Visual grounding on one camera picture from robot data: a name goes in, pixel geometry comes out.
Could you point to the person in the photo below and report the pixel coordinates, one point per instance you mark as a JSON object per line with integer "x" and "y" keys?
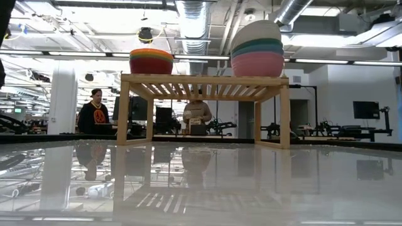
{"x": 93, "y": 116}
{"x": 197, "y": 110}

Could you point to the green sign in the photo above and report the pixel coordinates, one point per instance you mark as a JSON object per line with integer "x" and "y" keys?
{"x": 17, "y": 110}

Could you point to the stack of red orange bowls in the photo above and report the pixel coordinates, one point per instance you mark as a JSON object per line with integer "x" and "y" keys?
{"x": 150, "y": 66}

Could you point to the black metal table frame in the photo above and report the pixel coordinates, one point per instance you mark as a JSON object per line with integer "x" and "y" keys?
{"x": 78, "y": 138}

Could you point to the black background robot arm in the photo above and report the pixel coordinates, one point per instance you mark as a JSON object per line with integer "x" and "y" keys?
{"x": 221, "y": 125}
{"x": 14, "y": 124}

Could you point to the small black box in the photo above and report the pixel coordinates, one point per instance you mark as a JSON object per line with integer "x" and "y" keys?
{"x": 198, "y": 130}

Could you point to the black computer monitor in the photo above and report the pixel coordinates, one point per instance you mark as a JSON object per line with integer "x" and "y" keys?
{"x": 138, "y": 108}

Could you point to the small orange bowl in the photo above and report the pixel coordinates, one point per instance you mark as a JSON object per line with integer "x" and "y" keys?
{"x": 150, "y": 51}

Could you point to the large blue bowl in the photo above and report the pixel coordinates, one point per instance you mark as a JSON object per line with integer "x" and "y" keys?
{"x": 262, "y": 50}

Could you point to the black jointed stand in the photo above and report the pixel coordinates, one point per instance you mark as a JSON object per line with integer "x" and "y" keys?
{"x": 385, "y": 122}

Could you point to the black ceiling camera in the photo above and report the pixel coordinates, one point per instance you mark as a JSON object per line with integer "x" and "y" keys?
{"x": 145, "y": 34}

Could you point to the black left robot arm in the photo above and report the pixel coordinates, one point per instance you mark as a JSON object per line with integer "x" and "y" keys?
{"x": 4, "y": 19}

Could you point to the large pink bowl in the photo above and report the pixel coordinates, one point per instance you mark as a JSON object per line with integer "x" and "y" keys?
{"x": 257, "y": 66}

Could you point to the silver ventilation duct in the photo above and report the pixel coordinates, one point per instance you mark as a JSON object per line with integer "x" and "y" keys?
{"x": 292, "y": 11}
{"x": 193, "y": 25}

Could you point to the black wall monitor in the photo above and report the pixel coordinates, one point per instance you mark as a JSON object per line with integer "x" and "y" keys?
{"x": 366, "y": 110}

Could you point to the large white bowl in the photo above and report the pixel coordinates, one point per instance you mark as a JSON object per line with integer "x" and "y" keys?
{"x": 257, "y": 29}

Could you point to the long ceiling light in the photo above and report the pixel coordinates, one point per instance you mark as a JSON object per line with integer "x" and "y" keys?
{"x": 201, "y": 57}
{"x": 345, "y": 62}
{"x": 63, "y": 53}

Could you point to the wooden slatted shelf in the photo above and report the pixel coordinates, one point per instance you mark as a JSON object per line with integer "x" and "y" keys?
{"x": 201, "y": 80}

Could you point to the white column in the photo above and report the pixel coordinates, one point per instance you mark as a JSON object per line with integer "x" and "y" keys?
{"x": 63, "y": 100}

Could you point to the white round ceiling sensor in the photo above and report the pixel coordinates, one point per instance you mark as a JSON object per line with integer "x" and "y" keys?
{"x": 250, "y": 15}

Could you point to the black round ceiling fixture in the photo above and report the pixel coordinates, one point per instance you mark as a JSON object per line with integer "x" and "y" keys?
{"x": 89, "y": 77}

